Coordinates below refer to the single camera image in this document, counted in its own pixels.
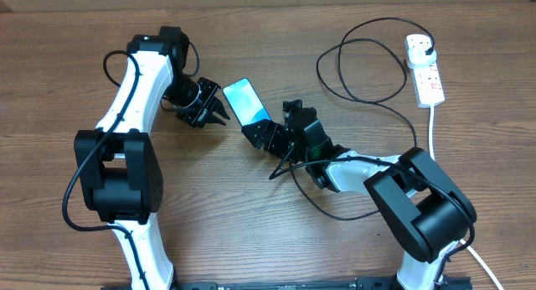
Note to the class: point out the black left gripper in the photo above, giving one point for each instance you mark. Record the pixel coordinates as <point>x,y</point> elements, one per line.
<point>200,116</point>

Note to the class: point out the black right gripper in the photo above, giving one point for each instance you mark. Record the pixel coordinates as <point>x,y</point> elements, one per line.
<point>269,127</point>

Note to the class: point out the blue Galaxy smartphone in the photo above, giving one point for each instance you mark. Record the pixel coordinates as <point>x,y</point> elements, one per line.
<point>245,102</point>

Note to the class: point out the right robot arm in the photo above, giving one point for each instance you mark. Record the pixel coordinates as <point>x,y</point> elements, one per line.
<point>427,213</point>

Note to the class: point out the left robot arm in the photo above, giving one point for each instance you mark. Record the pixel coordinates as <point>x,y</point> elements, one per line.
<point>118,170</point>

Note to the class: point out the white power strip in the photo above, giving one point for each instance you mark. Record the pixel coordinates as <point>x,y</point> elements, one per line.
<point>426,81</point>

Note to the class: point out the white wall charger plug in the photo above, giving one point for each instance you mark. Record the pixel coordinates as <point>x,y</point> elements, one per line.
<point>417,58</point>

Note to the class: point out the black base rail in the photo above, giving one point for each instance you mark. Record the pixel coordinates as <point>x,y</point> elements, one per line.
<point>362,283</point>

